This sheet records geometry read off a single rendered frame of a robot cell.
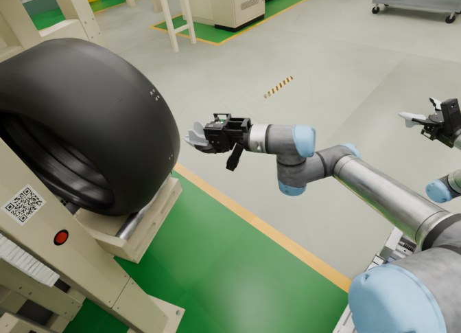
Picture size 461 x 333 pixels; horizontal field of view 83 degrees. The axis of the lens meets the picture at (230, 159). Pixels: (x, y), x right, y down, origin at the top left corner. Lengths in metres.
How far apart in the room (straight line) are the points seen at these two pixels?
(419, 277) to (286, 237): 1.56
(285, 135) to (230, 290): 1.33
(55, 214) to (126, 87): 0.40
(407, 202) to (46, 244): 0.87
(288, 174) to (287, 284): 1.21
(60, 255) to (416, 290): 0.85
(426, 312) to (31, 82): 0.82
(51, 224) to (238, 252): 1.28
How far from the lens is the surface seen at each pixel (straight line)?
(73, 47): 0.87
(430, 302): 0.40
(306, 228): 1.99
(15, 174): 0.79
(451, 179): 1.07
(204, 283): 1.84
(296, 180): 0.68
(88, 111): 0.71
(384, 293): 0.40
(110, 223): 1.22
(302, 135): 0.61
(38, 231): 0.87
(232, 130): 0.66
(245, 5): 5.39
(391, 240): 1.26
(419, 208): 0.56
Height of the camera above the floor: 1.69
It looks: 44 degrees down
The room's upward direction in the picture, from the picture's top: 8 degrees counter-clockwise
